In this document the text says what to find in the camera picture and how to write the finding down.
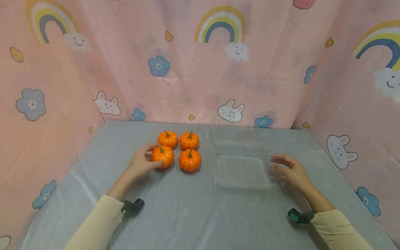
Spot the person's right hand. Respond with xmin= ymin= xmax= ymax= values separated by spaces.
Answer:
xmin=269 ymin=154 xmax=314 ymax=193

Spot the person's left hand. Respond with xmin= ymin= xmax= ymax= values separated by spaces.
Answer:
xmin=125 ymin=143 xmax=164 ymax=181

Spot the small orange pumpkin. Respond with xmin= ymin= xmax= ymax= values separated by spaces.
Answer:
xmin=157 ymin=131 xmax=179 ymax=149
xmin=151 ymin=145 xmax=175 ymax=169
xmin=178 ymin=149 xmax=202 ymax=173
xmin=180 ymin=131 xmax=200 ymax=150

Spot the person's left forearm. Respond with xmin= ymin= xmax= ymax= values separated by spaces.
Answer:
xmin=64 ymin=169 xmax=137 ymax=250

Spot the person's right forearm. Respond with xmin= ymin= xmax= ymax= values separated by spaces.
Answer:
xmin=302 ymin=184 xmax=374 ymax=250

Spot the clear plastic container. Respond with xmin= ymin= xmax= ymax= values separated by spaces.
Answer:
xmin=212 ymin=125 xmax=278 ymax=190

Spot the black wrist band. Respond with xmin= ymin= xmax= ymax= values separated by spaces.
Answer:
xmin=121 ymin=198 xmax=145 ymax=216
xmin=287 ymin=208 xmax=316 ymax=224

